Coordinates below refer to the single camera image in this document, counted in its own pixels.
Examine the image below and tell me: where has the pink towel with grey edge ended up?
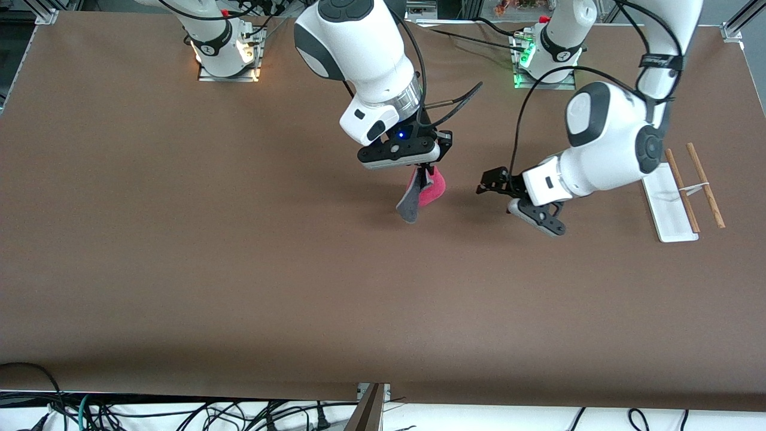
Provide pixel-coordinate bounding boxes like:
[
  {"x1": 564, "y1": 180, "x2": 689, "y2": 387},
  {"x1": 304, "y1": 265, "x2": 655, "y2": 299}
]
[{"x1": 396, "y1": 165, "x2": 446, "y2": 224}]

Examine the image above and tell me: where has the white rack with wooden bars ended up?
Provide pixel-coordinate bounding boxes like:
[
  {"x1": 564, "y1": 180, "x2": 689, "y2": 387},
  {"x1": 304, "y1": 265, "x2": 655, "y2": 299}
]
[{"x1": 640, "y1": 142, "x2": 727, "y2": 243}]

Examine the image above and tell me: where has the orange object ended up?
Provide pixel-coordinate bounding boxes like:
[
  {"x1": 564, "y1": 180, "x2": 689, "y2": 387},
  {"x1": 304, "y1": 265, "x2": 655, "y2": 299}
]
[{"x1": 494, "y1": 0, "x2": 545, "y2": 17}]

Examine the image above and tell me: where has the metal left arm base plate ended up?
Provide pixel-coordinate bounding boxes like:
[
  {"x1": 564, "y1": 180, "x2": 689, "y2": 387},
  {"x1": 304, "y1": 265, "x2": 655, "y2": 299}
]
[{"x1": 513, "y1": 33, "x2": 577, "y2": 90}]

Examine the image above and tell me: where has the long black cable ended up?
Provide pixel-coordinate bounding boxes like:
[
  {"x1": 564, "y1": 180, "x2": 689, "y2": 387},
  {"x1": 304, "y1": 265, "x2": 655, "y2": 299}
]
[{"x1": 428, "y1": 25, "x2": 532, "y2": 47}]

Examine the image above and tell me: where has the short black cable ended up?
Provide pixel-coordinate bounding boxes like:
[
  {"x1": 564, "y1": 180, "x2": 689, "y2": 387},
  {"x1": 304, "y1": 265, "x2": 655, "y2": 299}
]
[{"x1": 473, "y1": 16, "x2": 522, "y2": 37}]

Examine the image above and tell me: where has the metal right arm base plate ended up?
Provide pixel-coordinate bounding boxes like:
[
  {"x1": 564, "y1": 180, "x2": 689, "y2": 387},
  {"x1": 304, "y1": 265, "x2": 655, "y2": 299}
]
[{"x1": 197, "y1": 27, "x2": 262, "y2": 83}]

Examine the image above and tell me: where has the aluminium frame post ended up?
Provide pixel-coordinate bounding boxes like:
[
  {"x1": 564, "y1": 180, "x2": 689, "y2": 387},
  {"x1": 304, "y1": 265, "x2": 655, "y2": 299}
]
[{"x1": 344, "y1": 383, "x2": 391, "y2": 431}]

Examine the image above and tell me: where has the black cable with plug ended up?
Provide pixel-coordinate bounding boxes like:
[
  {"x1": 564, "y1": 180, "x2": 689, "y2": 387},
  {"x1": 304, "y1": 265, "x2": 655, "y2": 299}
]
[{"x1": 308, "y1": 402, "x2": 332, "y2": 431}]

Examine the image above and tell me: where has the black looped cable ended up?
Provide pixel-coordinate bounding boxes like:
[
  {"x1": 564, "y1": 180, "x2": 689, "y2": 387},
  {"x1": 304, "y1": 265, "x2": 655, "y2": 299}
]
[{"x1": 0, "y1": 362, "x2": 63, "y2": 414}]

